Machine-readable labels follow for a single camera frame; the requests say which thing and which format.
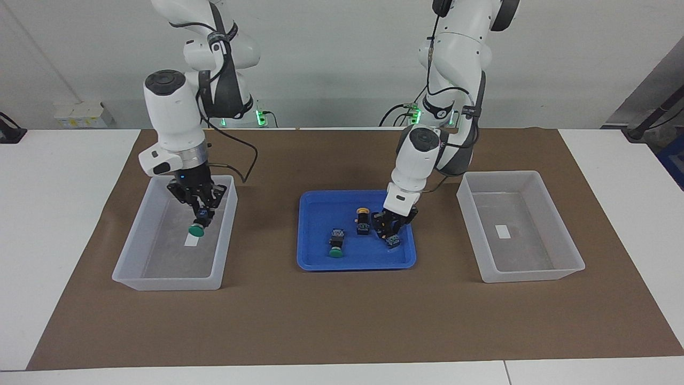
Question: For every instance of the translucent white plastic box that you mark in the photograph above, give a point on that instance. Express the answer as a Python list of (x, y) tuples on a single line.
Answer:
[(160, 262), (529, 256)]

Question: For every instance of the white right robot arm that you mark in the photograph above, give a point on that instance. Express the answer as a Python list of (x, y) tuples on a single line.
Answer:
[(171, 123)]

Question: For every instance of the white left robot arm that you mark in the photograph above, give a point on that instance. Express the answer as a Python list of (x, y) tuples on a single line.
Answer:
[(417, 160)]

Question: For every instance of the small white label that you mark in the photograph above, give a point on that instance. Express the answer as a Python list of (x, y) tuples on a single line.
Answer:
[(191, 241), (503, 231)]

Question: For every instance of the blue plastic tray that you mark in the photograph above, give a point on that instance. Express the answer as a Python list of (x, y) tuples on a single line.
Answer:
[(320, 214)]

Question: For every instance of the white wall socket box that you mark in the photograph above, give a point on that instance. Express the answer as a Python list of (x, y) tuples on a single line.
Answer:
[(83, 115)]

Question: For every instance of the black desk object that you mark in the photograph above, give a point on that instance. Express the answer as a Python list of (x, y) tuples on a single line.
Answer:
[(10, 132)]

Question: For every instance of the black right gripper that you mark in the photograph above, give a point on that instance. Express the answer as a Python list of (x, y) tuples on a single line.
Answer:
[(195, 187)]

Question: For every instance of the brown table mat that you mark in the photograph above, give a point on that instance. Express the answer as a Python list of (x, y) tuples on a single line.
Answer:
[(342, 321)]

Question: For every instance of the black stand pole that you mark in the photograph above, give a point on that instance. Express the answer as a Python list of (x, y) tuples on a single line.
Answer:
[(649, 120)]

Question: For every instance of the yellow push button switch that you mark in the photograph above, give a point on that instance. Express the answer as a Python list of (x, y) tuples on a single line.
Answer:
[(394, 242), (363, 220)]

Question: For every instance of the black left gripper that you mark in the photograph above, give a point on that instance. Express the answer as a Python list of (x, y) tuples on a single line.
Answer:
[(387, 222)]

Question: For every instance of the blue crate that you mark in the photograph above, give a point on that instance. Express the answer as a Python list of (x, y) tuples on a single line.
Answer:
[(674, 160)]

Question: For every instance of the green push button switch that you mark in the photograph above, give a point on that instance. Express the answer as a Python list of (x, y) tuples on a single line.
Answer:
[(336, 243), (196, 231)]

